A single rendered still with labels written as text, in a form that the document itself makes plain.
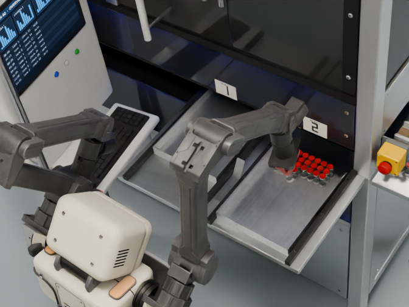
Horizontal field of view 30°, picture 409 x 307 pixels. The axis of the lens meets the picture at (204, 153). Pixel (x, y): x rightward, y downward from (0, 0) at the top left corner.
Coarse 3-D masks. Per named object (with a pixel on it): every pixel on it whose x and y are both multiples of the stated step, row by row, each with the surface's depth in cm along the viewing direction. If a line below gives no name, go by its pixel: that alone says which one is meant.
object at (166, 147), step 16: (208, 96) 271; (224, 96) 271; (192, 112) 266; (208, 112) 266; (224, 112) 265; (240, 112) 265; (176, 128) 261; (160, 144) 257; (176, 144) 258; (224, 160) 251
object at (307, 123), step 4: (304, 120) 238; (308, 120) 237; (312, 120) 236; (304, 124) 240; (308, 124) 238; (312, 124) 237; (320, 124) 235; (304, 128) 241; (308, 128) 240; (320, 128) 236; (324, 128) 235; (312, 132) 240; (320, 132) 237; (324, 132) 236; (324, 136) 238
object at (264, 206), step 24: (264, 168) 247; (240, 192) 242; (264, 192) 240; (288, 192) 239; (312, 192) 238; (240, 216) 235; (264, 216) 234; (288, 216) 233; (312, 216) 228; (264, 240) 226; (288, 240) 228
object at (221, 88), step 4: (216, 80) 253; (216, 84) 254; (220, 84) 252; (224, 84) 251; (216, 88) 256; (220, 88) 254; (224, 88) 253; (228, 88) 251; (232, 88) 250; (220, 92) 256; (224, 92) 254; (232, 92) 251; (228, 96) 255; (232, 96) 253; (236, 96) 252; (236, 100) 253
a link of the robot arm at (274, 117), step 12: (264, 108) 185; (276, 108) 188; (288, 108) 192; (192, 120) 161; (216, 120) 163; (228, 120) 166; (240, 120) 169; (252, 120) 172; (264, 120) 177; (276, 120) 184; (288, 120) 190; (240, 132) 167; (252, 132) 173; (264, 132) 181; (276, 132) 187; (228, 144) 157; (240, 144) 161; (228, 156) 158
